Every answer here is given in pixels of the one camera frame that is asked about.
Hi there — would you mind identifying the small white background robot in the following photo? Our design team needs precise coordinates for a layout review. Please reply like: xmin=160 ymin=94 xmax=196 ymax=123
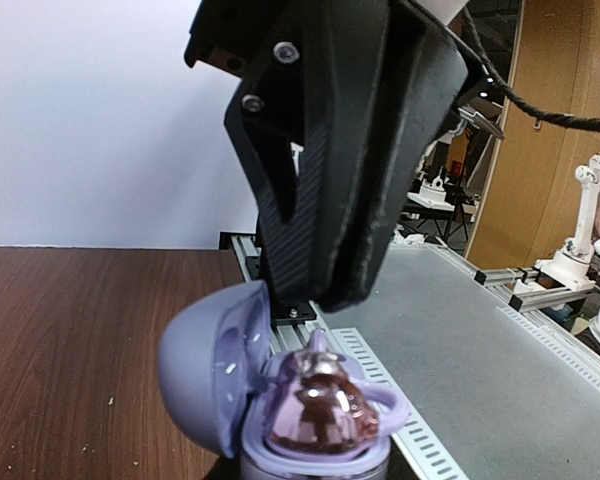
xmin=535 ymin=155 xmax=600 ymax=292

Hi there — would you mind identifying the grey oval puck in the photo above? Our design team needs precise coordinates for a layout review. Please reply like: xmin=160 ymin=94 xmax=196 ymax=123
xmin=157 ymin=281 xmax=391 ymax=479

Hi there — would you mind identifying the front aluminium rail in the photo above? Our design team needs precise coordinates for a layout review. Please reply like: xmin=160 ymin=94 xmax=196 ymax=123
xmin=220 ymin=233 xmax=467 ymax=479

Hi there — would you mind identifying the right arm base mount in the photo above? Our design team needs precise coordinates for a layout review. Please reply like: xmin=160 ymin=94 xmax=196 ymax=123
xmin=219 ymin=231 xmax=317 ymax=329

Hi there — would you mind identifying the right black camera cable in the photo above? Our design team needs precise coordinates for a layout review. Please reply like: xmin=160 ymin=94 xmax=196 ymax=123
xmin=459 ymin=4 xmax=600 ymax=134

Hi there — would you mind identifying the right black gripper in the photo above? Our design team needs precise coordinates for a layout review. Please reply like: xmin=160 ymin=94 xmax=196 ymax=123
xmin=184 ymin=1 xmax=473 ymax=301

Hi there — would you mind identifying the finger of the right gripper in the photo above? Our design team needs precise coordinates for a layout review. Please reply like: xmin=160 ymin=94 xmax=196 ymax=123
xmin=315 ymin=1 xmax=469 ymax=313

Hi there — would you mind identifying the purple earbud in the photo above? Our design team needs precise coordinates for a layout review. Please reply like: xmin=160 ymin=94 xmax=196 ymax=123
xmin=263 ymin=330 xmax=409 ymax=462

